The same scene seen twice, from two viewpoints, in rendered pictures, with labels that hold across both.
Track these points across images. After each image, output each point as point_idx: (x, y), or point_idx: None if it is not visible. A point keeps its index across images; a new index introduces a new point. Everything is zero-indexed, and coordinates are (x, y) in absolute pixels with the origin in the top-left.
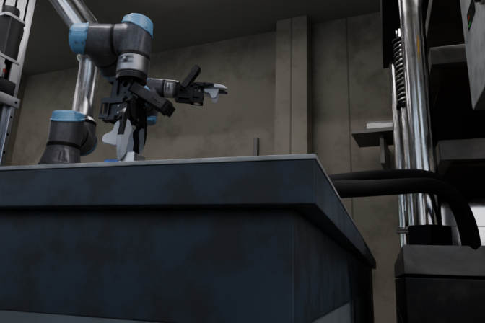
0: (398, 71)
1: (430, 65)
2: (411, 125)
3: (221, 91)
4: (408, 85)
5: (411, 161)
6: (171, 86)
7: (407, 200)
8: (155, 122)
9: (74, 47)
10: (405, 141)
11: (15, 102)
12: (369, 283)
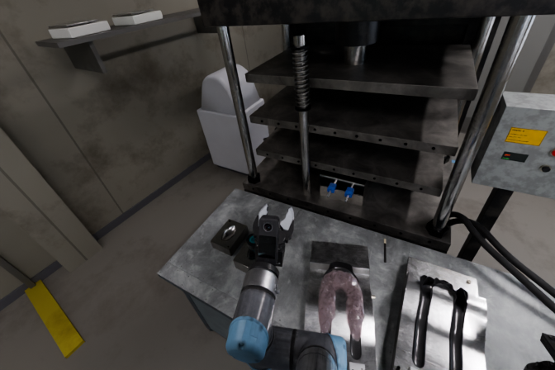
0: (303, 81)
1: (450, 154)
2: (457, 196)
3: (267, 210)
4: (463, 180)
5: (448, 210)
6: (277, 283)
7: (305, 168)
8: None
9: None
10: (306, 135)
11: None
12: None
